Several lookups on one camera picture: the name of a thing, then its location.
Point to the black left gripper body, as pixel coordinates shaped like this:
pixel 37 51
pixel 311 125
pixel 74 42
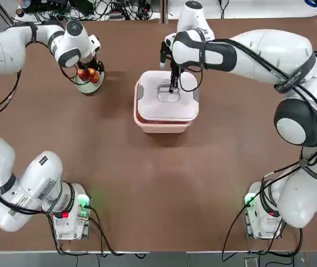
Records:
pixel 93 66

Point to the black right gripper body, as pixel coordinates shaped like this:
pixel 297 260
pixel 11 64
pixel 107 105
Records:
pixel 175 68

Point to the white box lid grey latches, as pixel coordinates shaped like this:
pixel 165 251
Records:
pixel 150 105

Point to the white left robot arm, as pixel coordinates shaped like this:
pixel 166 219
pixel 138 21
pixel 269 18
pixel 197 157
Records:
pixel 0 47

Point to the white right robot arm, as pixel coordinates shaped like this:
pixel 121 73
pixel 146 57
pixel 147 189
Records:
pixel 258 55

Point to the pale green plate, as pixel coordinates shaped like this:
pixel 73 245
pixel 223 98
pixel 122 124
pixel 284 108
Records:
pixel 87 87

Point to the pale pink storage box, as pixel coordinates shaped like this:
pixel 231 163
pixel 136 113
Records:
pixel 161 128

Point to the black desk device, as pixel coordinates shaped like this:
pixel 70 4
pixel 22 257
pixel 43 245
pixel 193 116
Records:
pixel 44 4

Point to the small dark cup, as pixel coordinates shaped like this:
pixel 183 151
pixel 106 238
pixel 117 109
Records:
pixel 20 11

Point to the blue tape roll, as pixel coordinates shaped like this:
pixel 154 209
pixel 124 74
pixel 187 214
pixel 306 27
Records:
pixel 311 4

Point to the aluminium frame post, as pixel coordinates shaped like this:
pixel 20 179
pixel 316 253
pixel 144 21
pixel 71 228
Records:
pixel 163 9

